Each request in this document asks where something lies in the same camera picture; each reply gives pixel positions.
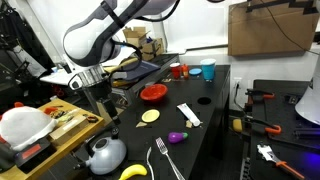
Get yellow sponge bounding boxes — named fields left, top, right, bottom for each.
left=232, top=118, right=244, bottom=133

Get light blue plate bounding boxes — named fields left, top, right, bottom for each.
left=188, top=67, right=203, bottom=77

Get white table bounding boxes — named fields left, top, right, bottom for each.
left=39, top=68, right=83, bottom=87

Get dark blue plastic lid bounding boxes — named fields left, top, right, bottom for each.
left=111, top=59, right=162, bottom=83

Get grey metal desk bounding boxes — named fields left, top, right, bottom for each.
left=78, top=53, right=181, bottom=116

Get thin black power cable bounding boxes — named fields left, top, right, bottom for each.
left=232, top=83, right=248, bottom=113

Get red plastic cup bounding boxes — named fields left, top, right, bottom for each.
left=169, top=62, right=182, bottom=80

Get flat beige box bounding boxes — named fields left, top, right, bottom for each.
left=49, top=114, right=90, bottom=141

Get black scale with red display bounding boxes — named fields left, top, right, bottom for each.
left=13, top=136, right=58, bottom=169

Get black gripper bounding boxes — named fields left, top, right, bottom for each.
left=94, top=80, right=122, bottom=127

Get red plastic bowl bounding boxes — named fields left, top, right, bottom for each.
left=139, top=83, right=169, bottom=103

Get yellow wooden plank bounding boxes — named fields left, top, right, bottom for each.
left=103, top=57, right=139, bottom=73

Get adjustable wrench with orange handle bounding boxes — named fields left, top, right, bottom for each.
left=256, top=143, right=306, bottom=180

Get black hanging clothes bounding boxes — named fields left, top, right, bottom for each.
left=0, top=0, right=56, bottom=79

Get orange sauce bottle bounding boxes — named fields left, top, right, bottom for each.
left=181, top=63, right=190, bottom=80

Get light wooden table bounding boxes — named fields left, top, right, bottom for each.
left=0, top=98, right=106, bottom=180

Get orange hand tool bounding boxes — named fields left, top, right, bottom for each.
left=43, top=105, right=64, bottom=115

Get white wall outlet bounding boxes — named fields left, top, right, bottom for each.
left=233, top=77, right=243, bottom=90

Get white cloth bundle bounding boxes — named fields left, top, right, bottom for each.
left=0, top=106, right=59, bottom=153

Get silver spoon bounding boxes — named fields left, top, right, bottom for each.
left=145, top=146, right=155, bottom=180

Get silver fork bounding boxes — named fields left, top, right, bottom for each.
left=155, top=136, right=186, bottom=180

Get white cone base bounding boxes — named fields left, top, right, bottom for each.
left=294, top=54, right=320, bottom=126

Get purple toy eggplant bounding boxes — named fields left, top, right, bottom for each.
left=167, top=131, right=189, bottom=145

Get yellow toy banana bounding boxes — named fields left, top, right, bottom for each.
left=118, top=163, right=148, bottom=180

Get black tape roll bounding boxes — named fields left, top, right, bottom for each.
left=85, top=114, right=100, bottom=124

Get cardboard box with black marks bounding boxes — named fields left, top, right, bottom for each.
left=137, top=37, right=165, bottom=62

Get blue plastic cup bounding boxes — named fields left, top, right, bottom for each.
left=199, top=58, right=217, bottom=82

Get large cardboard panel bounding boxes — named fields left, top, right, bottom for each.
left=227, top=0, right=320, bottom=57

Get open cardboard box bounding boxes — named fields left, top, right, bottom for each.
left=122, top=26, right=151, bottom=49

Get black clamp with orange tip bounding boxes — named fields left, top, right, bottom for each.
left=244, top=88, right=277, bottom=105
left=243, top=114, right=283, bottom=136

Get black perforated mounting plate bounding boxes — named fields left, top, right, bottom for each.
left=250, top=79, right=320, bottom=161

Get white tube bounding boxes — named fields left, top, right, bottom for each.
left=176, top=102, right=202, bottom=128

